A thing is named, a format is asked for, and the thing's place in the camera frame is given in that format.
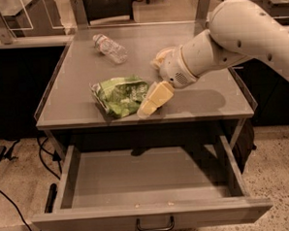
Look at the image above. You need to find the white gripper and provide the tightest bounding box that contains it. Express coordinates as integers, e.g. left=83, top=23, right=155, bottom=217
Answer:
left=137, top=46, right=198, bottom=119

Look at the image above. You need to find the green jalapeno chip bag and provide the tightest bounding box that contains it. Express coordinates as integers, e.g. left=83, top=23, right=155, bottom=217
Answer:
left=90, top=75, right=149, bottom=118

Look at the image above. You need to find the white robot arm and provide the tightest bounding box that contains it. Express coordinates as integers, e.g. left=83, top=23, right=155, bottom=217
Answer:
left=137, top=0, right=289, bottom=118

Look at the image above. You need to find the grey open top drawer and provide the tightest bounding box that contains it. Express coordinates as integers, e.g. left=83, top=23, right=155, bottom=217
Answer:
left=33, top=137, right=273, bottom=231

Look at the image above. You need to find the clear plastic water bottle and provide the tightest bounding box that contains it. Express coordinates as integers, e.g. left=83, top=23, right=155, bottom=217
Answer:
left=93, top=34, right=128, bottom=64

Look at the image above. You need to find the black office chair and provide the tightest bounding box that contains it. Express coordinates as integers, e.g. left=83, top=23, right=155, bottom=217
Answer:
left=82, top=0, right=134, bottom=24

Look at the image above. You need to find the grey cabinet table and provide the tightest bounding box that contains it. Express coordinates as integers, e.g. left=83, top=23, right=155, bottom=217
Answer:
left=29, top=17, right=261, bottom=160

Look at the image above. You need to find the black drawer handle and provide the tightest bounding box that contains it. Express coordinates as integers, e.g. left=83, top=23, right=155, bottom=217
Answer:
left=136, top=216, right=175, bottom=231

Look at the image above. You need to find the black floor cable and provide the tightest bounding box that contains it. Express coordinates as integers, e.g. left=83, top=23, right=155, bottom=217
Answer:
left=0, top=181, right=43, bottom=231

